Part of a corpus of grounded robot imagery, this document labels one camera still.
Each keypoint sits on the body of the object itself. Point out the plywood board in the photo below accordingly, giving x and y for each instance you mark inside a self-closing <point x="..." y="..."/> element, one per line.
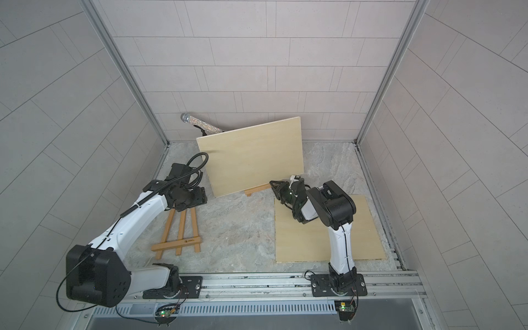
<point x="296" y="242"/>
<point x="253" y="156"/>

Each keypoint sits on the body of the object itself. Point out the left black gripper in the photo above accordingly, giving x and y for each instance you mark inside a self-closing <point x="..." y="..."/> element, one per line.
<point x="201" y="197"/>

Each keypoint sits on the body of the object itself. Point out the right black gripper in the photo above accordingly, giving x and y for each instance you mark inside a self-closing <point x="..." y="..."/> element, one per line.
<point x="281" y="191"/>

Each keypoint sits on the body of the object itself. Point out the glitter microphone on stand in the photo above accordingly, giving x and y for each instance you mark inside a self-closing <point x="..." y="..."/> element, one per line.
<point x="206" y="128"/>

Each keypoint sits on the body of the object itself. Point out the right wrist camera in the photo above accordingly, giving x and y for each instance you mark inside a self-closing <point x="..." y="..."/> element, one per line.
<point x="295" y="178"/>

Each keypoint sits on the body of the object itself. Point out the right circuit board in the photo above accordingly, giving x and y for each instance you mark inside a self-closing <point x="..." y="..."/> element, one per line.
<point x="346" y="310"/>

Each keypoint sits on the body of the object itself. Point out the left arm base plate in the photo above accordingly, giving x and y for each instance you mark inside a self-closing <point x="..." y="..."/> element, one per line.
<point x="188" y="287"/>

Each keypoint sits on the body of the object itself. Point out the wooden easel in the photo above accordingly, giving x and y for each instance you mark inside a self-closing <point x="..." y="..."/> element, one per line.
<point x="177" y="240"/>
<point x="251" y="191"/>

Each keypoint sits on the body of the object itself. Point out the left circuit board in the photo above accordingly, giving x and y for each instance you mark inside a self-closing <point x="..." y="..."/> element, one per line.
<point x="166" y="314"/>

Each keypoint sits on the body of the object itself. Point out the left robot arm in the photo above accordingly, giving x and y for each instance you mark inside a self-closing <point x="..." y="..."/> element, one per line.
<point x="96" y="273"/>

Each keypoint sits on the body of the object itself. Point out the circuit board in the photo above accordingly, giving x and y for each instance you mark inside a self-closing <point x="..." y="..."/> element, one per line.
<point x="346" y="310"/>
<point x="166" y="314"/>

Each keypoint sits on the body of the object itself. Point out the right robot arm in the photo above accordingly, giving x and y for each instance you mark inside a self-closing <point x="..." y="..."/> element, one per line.
<point x="335" y="209"/>

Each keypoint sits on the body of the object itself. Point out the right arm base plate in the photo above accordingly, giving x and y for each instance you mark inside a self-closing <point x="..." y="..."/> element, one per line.
<point x="324" y="286"/>

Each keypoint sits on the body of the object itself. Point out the aluminium mounting rail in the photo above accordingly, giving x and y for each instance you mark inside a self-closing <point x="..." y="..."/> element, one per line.
<point x="255" y="284"/>

